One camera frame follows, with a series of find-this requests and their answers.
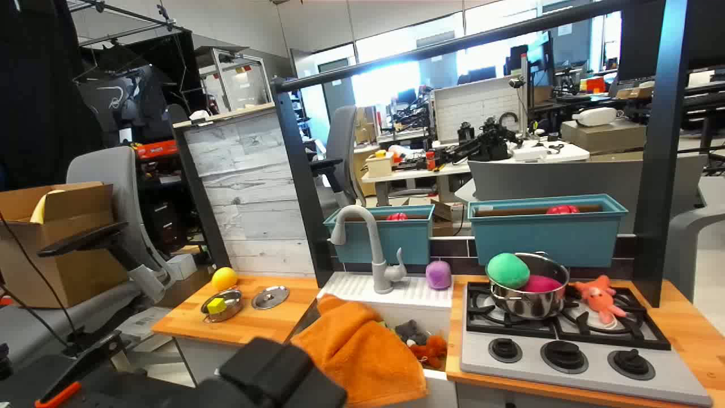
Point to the orange cloth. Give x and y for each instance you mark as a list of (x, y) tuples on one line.
[(363, 355)]

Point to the white toy sink basin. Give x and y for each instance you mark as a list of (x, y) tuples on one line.
[(408, 292)]

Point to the white rounded object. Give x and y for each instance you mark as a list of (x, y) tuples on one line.
[(596, 117)]

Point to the pink toy in planter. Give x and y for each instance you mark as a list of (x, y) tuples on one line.
[(562, 209), (397, 219)]

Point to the white desk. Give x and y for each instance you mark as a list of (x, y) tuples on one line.
[(416, 175)]

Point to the grey toy faucet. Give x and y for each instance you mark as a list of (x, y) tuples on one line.
[(379, 265)]

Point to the purple toy ball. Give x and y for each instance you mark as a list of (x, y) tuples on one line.
[(439, 275)]

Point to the grey wood-panel board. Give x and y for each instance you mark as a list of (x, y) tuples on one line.
[(242, 197)]

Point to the small metal bowl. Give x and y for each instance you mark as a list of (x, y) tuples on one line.
[(271, 299), (233, 309)]

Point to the grey toy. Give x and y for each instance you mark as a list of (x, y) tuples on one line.
[(412, 331)]

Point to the yellow ball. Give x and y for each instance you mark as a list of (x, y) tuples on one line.
[(225, 280)]

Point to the green plush ball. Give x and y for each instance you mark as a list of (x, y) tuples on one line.
[(506, 270)]

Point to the small orange plush toy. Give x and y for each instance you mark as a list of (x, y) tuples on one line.
[(432, 352)]

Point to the wooden toy kitchen unit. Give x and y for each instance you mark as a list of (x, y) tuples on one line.
[(251, 320)]

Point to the white shelf unit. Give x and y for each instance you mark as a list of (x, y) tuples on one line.
[(235, 83)]

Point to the yellow-green toy block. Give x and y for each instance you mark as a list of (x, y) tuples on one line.
[(216, 308)]

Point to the pink plush ball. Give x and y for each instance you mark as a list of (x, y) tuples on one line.
[(545, 284)]

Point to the stainless steel pot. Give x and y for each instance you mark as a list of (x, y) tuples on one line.
[(535, 304)]

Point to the black stove knob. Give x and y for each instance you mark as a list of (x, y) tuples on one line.
[(503, 350), (631, 363), (564, 356)]

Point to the red toolbox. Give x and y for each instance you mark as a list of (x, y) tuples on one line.
[(157, 150)]

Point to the grey partition panel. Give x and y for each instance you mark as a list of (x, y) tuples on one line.
[(591, 177)]

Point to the grey toy stove top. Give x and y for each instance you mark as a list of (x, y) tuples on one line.
[(534, 373)]

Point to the flat cardboard box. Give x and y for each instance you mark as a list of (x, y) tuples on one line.
[(603, 140)]

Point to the orange plush lobster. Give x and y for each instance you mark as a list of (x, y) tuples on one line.
[(602, 296)]

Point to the grey office chair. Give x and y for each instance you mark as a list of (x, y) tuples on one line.
[(106, 174)]

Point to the open cardboard box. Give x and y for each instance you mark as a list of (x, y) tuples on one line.
[(75, 280)]

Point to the black curtain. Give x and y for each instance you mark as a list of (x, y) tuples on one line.
[(38, 92)]

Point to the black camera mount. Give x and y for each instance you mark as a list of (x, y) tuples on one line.
[(273, 376)]

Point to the black kitchen frame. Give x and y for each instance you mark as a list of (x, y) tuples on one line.
[(665, 150)]

